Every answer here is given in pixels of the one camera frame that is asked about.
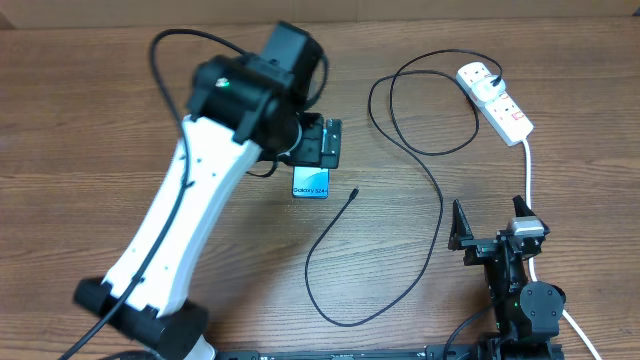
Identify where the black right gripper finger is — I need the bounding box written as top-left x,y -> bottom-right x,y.
513,195 -> 535,217
448,199 -> 474,251

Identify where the blue Samsung smartphone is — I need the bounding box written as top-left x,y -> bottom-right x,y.
292,167 -> 330,199

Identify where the black USB charging cable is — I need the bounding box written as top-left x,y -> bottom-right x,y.
304,48 -> 505,329

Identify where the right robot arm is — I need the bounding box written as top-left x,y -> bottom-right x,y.
442,196 -> 566,359

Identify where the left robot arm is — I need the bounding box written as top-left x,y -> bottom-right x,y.
74,21 -> 342,359

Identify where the white USB charger plug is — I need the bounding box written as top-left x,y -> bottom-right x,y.
471,75 -> 506,104

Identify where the white power strip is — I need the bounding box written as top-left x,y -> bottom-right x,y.
456,62 -> 534,146

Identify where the white power strip cord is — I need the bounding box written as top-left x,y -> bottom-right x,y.
521,139 -> 604,360

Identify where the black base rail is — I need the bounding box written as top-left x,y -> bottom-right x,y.
214,344 -> 566,360

